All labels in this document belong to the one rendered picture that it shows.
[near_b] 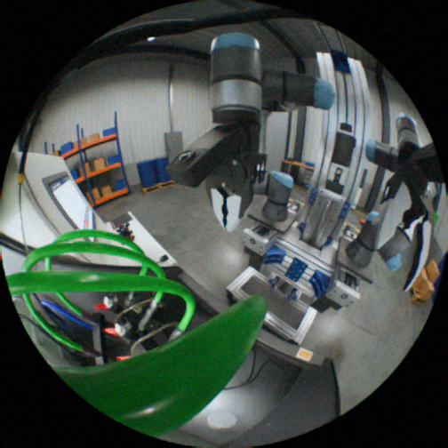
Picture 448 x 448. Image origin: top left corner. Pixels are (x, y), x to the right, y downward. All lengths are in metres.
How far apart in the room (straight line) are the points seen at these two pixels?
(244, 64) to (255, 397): 0.79
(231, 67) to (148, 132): 6.52
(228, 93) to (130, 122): 6.49
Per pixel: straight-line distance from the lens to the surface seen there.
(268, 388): 0.61
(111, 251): 0.19
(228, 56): 0.23
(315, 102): 0.33
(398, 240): 0.61
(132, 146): 6.50
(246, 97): 0.20
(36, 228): 0.42
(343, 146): 0.67
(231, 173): 0.19
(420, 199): 0.23
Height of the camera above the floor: 1.40
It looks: 35 degrees down
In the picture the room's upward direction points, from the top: straight up
